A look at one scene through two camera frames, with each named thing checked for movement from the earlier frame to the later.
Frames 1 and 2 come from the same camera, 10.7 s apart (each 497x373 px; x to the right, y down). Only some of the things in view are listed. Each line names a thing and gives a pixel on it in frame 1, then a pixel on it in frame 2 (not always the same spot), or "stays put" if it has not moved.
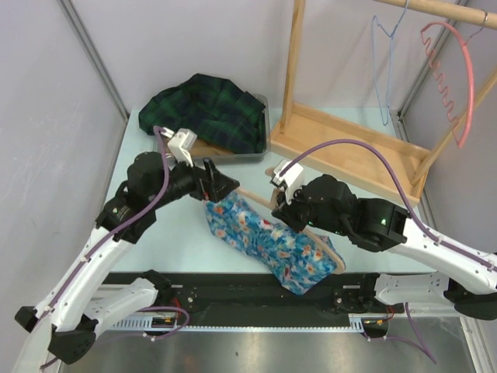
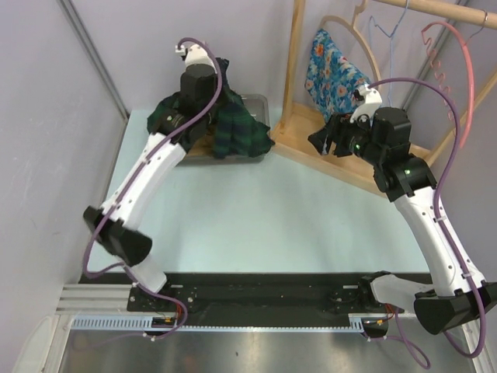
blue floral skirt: [298, 259] to [331, 80]
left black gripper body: [185, 180] to [216, 79]
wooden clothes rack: [316, 138] stays put
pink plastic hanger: [470, 72] stays put
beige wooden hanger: [276, 193] to [362, 3]
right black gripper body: [299, 214] to [354, 137]
